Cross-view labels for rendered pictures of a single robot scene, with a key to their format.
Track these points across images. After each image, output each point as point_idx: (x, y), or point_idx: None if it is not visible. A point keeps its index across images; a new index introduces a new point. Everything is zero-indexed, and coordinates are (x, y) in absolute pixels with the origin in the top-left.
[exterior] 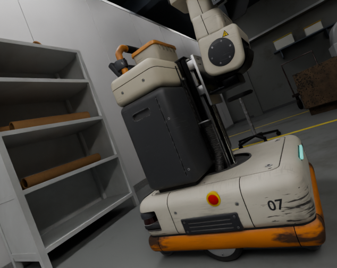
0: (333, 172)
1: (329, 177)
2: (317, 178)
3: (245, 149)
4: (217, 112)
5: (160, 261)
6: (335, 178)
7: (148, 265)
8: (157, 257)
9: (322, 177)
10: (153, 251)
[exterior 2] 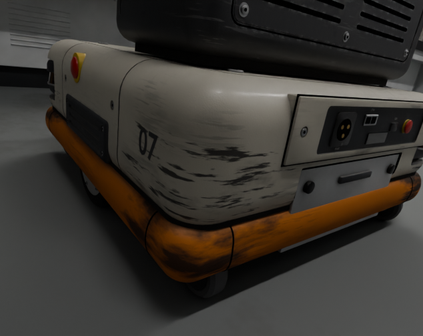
0: (7, 141)
1: (37, 143)
2: (31, 149)
3: (128, 49)
4: None
5: (395, 217)
6: (46, 140)
7: None
8: (407, 229)
9: (28, 147)
10: None
